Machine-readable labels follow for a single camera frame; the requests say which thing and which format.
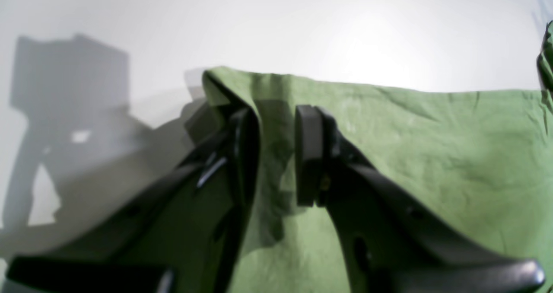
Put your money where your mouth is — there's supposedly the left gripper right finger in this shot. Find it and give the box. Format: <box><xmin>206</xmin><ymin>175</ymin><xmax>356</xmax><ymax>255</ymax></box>
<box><xmin>296</xmin><ymin>105</ymin><xmax>546</xmax><ymax>293</ymax></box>

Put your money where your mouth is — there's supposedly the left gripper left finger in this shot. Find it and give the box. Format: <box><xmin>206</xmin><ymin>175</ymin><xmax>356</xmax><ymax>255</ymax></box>
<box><xmin>6</xmin><ymin>107</ymin><xmax>260</xmax><ymax>293</ymax></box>

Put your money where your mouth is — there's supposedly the green T-shirt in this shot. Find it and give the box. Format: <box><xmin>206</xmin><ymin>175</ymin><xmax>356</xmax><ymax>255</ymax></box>
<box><xmin>121</xmin><ymin>23</ymin><xmax>553</xmax><ymax>293</ymax></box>

